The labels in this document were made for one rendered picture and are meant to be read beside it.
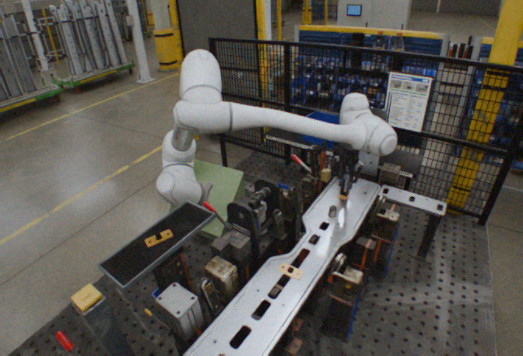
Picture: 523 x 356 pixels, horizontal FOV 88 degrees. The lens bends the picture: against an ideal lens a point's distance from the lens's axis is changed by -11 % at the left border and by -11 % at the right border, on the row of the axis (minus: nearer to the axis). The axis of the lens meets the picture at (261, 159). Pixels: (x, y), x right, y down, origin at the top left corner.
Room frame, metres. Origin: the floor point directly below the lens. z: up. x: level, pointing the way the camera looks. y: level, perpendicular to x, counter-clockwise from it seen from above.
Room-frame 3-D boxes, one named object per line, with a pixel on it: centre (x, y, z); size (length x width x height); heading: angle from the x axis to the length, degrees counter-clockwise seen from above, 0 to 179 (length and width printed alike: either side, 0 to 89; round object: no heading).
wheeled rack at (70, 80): (7.65, 4.24, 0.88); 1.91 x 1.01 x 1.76; 151
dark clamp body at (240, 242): (0.75, 0.10, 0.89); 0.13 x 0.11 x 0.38; 54
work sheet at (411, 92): (1.43, -0.76, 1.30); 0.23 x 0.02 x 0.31; 54
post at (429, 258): (0.94, -0.75, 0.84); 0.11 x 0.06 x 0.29; 54
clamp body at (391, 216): (0.87, -0.49, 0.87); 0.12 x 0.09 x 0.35; 54
